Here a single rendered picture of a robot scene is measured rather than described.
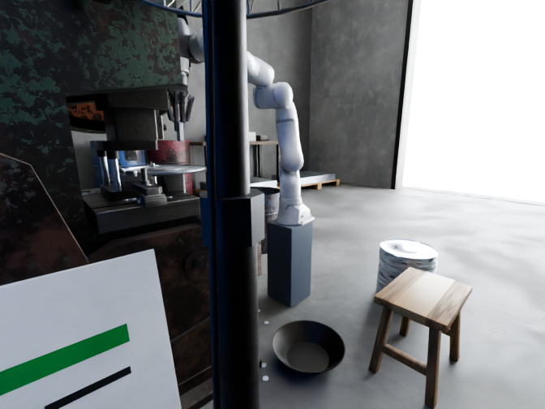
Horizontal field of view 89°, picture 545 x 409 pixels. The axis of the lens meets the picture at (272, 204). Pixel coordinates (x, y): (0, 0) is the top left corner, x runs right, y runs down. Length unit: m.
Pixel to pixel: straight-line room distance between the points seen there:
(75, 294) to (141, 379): 0.30
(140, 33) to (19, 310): 0.74
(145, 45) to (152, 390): 0.96
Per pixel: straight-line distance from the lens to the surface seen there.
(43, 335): 0.88
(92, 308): 0.87
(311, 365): 1.31
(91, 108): 1.42
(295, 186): 1.44
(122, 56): 0.93
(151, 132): 1.04
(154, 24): 0.98
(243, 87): 0.23
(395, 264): 1.64
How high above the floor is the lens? 0.89
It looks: 13 degrees down
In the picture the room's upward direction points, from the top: straight up
